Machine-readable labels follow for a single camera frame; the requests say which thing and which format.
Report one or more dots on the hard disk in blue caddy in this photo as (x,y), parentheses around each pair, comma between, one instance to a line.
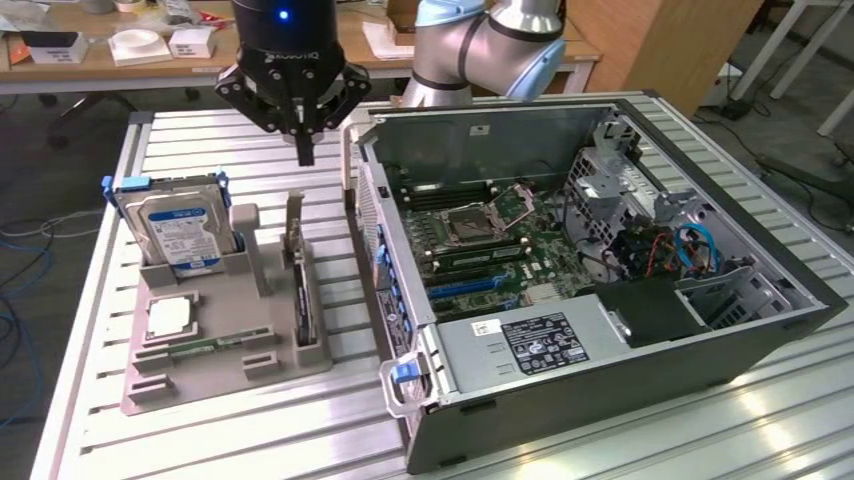
(180,235)

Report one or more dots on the green RAM stick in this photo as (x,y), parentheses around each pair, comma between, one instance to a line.
(213,345)

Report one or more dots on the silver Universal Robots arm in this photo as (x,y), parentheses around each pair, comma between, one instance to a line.
(454,45)

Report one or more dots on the black graphics card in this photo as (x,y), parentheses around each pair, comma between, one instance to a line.
(304,300)

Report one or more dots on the green motherboard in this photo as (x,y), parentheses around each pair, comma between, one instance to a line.
(547,260)

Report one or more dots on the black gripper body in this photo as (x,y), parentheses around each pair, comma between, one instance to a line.
(287,35)

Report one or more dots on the white paper stack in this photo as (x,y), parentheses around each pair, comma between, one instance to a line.
(383,45)

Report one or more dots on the orange box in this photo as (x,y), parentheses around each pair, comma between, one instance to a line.
(16,54)

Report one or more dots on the grey cup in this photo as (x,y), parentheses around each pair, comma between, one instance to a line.
(99,6)

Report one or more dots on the metal socket cover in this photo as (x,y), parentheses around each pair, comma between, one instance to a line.
(514,200)

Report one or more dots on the CPU socket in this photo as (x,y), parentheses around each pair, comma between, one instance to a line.
(470,225)

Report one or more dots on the black floor stand base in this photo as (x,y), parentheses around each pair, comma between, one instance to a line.
(810,175)

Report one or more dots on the brown cardboard box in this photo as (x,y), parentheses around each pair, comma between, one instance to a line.
(400,20)

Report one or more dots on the white round holder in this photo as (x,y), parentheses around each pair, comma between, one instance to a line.
(136,47)

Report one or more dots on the wooden desk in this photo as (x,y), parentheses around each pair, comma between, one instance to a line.
(87,72)

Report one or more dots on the small white labelled box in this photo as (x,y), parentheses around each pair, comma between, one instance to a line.
(189,45)

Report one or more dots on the silver CPU chip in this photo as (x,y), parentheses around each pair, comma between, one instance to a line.
(169,317)

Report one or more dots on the blue expansion slot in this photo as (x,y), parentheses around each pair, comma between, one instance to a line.
(460,287)

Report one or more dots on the grey power supply unit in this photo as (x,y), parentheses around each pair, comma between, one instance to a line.
(480,360)

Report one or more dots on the open black PC case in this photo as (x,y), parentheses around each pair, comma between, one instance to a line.
(600,400)

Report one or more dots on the wooden cabinet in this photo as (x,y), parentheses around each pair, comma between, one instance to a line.
(667,50)

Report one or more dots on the grey printed parts rack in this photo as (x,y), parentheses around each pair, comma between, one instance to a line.
(233,360)

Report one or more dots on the white power box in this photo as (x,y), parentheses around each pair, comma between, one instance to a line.
(723,90)

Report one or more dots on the silver disk bay cage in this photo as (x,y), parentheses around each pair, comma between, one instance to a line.
(603,200)

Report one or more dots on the white box with black lid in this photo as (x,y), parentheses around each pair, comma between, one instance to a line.
(56,52)

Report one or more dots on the grey disk bay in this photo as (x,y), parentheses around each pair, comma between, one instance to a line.
(734,300)

